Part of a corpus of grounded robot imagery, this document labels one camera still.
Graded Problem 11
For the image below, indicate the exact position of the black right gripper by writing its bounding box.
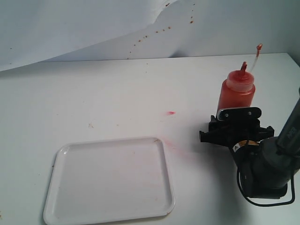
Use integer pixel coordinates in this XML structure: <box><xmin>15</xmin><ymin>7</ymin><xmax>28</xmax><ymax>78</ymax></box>
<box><xmin>199</xmin><ymin>107</ymin><xmax>275</xmax><ymax>148</ymax></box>

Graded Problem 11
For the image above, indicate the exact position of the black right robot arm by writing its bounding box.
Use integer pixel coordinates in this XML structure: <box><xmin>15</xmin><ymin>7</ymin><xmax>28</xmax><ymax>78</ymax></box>
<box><xmin>199</xmin><ymin>103</ymin><xmax>300</xmax><ymax>206</ymax></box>

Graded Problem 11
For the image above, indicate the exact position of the white rectangular plastic tray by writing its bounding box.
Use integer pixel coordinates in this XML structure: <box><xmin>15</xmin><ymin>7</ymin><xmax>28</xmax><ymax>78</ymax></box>
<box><xmin>43</xmin><ymin>137</ymin><xmax>175</xmax><ymax>225</ymax></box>

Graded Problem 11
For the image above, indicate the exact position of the red ketchup squeeze bottle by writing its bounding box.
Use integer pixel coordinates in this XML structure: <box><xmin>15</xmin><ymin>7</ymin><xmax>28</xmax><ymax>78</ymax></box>
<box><xmin>217</xmin><ymin>43</ymin><xmax>263</xmax><ymax>113</ymax></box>

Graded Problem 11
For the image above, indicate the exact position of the white paper backdrop sheet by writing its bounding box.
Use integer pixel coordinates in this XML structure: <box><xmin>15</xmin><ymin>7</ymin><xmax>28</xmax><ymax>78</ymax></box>
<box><xmin>0</xmin><ymin>0</ymin><xmax>172</xmax><ymax>70</ymax></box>

